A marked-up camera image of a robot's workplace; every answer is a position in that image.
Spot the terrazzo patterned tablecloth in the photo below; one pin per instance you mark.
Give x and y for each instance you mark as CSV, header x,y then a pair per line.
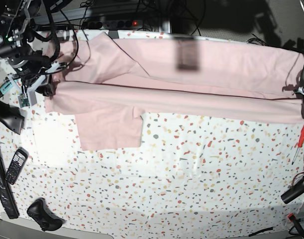
x,y
192,177

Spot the long black bar in wrap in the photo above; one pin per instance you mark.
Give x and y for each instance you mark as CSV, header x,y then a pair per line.
x,y
6,197

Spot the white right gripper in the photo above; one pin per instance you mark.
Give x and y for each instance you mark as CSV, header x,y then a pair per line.
x,y
42,85

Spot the black cylindrical tool right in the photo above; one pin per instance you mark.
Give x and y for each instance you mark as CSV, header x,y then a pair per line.
x,y
295,191

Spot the black cordless phone handset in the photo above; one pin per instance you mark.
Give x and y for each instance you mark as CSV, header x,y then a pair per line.
x,y
18,161

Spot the black game controller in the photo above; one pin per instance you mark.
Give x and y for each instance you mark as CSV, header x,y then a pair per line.
x,y
40,213

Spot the red handled screwdriver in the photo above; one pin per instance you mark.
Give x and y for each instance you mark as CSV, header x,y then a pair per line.
x,y
300,144

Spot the light blue highlighter marker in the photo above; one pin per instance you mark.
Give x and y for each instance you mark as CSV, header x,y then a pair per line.
x,y
5,88

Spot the red black clamp bottom right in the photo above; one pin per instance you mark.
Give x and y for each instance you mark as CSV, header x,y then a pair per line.
x,y
296,225

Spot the pink T-shirt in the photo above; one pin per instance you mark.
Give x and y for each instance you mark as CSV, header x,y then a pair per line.
x,y
113,82

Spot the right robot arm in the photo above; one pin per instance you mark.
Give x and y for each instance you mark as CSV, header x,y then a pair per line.
x,y
33,70

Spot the black power strip red switch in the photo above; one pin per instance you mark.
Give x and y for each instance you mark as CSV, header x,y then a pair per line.
x,y
112,24

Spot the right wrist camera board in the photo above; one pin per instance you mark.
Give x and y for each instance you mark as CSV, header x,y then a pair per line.
x,y
23,100

